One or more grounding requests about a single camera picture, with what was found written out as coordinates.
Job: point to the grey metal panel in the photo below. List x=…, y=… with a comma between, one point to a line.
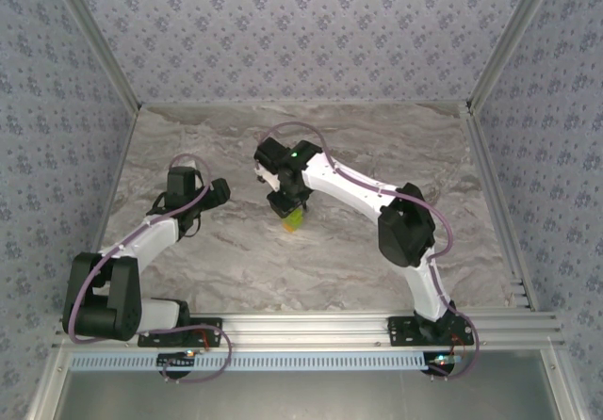
x=301, y=396

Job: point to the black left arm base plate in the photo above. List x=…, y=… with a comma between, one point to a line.
x=207, y=337

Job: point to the small black electronics board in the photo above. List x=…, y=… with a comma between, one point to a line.
x=443, y=360
x=172, y=360

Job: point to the long lime green lego brick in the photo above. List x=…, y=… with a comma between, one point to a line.
x=297, y=217

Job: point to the aluminium mounting rail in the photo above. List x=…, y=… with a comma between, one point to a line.
x=301, y=328

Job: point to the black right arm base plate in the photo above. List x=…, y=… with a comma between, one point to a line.
x=400, y=333

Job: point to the aluminium side rail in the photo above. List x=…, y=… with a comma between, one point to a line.
x=499, y=213
x=118, y=166

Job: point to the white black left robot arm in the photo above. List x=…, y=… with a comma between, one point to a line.
x=155, y=243

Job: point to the aluminium frame post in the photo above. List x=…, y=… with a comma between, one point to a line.
x=513, y=38
x=94, y=38

